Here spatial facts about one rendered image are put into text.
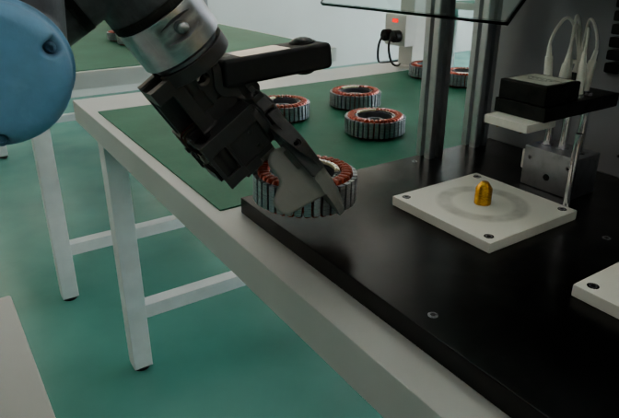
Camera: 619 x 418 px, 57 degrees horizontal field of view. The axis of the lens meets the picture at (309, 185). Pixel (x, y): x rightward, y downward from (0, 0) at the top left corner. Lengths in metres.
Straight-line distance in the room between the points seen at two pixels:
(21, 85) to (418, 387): 0.34
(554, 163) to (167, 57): 0.50
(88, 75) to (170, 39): 1.33
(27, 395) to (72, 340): 1.38
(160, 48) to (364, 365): 0.31
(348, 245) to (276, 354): 1.11
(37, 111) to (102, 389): 1.39
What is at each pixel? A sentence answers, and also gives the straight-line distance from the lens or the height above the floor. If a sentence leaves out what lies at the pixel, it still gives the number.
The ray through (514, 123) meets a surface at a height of 0.88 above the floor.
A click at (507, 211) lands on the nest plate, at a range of 0.69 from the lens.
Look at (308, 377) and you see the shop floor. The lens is 1.61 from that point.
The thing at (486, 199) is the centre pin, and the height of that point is 0.79.
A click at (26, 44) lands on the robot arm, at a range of 0.31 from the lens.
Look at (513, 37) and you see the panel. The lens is 0.96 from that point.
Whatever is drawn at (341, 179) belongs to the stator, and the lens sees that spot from 0.58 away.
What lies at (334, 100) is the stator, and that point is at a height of 0.77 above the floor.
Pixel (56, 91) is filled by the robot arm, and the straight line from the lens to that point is 0.32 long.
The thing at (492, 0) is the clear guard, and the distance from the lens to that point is 0.48.
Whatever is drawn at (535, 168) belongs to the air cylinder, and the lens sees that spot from 0.80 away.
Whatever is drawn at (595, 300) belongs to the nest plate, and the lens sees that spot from 0.56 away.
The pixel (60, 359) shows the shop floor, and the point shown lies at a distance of 1.81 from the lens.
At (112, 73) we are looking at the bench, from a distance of 1.81.
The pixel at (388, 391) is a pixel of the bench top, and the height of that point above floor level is 0.73.
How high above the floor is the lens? 1.05
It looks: 22 degrees down
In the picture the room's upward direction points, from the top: straight up
